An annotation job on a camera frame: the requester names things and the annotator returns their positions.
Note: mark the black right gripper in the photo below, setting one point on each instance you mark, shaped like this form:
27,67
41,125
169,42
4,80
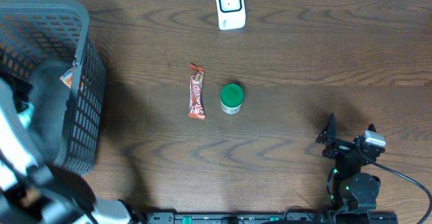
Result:
329,135

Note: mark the orange chocolate bar wrapper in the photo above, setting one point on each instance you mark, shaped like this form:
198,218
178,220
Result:
196,109

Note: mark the orange snack packet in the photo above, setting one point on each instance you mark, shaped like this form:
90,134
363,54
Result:
67,77

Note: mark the light green wet wipes pack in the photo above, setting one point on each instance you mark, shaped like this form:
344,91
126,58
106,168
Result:
26,113

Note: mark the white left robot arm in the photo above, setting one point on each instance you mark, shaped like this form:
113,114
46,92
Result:
35,191

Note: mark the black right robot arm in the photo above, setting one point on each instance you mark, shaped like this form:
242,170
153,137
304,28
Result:
351,189

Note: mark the white barcode scanner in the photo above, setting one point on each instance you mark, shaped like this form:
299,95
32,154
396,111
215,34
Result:
231,14

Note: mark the green lid jar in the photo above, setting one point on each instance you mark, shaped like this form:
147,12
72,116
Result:
231,98

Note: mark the grey plastic basket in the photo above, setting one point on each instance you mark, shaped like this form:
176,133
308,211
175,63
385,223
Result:
40,41

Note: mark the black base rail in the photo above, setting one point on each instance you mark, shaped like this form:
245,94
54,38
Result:
270,218

